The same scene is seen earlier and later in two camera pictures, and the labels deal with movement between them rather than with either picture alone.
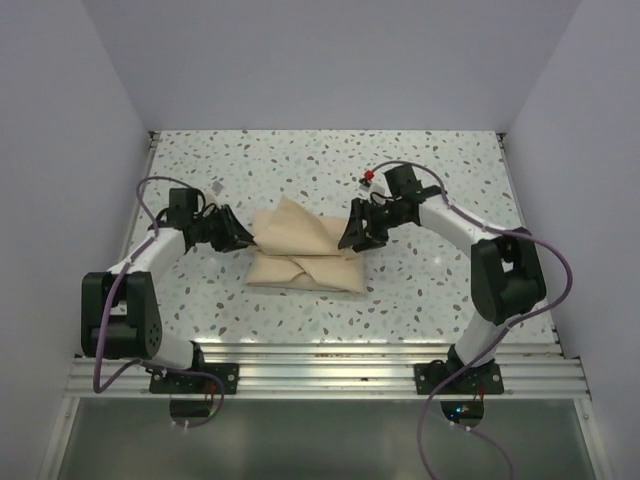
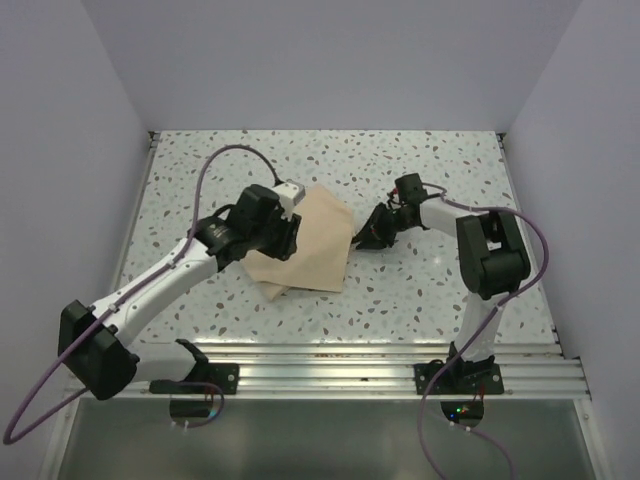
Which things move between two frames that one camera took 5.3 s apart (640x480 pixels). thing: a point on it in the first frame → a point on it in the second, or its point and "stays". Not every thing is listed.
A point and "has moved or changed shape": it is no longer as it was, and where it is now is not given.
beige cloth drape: (298, 249) has moved or changed shape
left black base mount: (184, 383) stays
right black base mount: (485, 379) stays
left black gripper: (231, 229) → (285, 245)
